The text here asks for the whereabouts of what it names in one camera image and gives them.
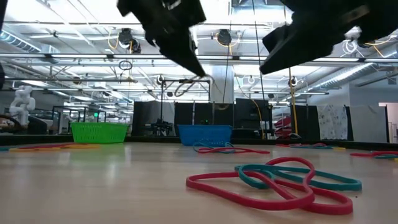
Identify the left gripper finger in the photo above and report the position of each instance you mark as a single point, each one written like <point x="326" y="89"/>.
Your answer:
<point x="183" y="46"/>

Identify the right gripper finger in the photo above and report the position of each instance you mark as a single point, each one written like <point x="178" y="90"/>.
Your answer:
<point x="298" y="43"/>

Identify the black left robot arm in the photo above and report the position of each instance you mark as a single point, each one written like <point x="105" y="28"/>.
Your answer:
<point x="2" y="12"/>

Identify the black partition panel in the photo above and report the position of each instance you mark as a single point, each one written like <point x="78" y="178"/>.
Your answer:
<point x="202" y="113"/>
<point x="245" y="118"/>
<point x="308" y="124"/>

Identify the grey black curtain panel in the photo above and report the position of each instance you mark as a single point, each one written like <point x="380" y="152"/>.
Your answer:
<point x="146" y="118"/>

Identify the red rack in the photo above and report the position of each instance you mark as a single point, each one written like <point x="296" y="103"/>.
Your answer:
<point x="283" y="124"/>

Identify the small black robot rig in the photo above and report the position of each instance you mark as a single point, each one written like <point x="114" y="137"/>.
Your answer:
<point x="161" y="127"/>

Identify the white patterned cloth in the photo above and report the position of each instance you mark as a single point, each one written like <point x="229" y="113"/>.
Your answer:
<point x="332" y="123"/>

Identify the blue plastic basket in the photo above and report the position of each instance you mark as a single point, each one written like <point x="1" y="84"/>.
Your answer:
<point x="205" y="135"/>

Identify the grey partition panel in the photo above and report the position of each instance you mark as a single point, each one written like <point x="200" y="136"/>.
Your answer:
<point x="368" y="124"/>

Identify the green plastic basket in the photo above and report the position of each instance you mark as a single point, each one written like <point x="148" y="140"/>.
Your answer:
<point x="99" y="133"/>

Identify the white robot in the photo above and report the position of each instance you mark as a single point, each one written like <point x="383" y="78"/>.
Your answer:
<point x="21" y="105"/>

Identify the silver ventilation duct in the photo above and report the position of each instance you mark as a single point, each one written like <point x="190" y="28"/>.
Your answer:
<point x="348" y="74"/>
<point x="18" y="42"/>

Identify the black gantry frame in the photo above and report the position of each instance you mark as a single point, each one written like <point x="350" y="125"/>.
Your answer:
<point x="161" y="109"/>

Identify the long ceiling light rail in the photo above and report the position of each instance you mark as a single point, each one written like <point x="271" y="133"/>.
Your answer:
<point x="77" y="56"/>

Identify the black metal table frame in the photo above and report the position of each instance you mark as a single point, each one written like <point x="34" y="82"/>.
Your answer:
<point x="149" y="139"/>

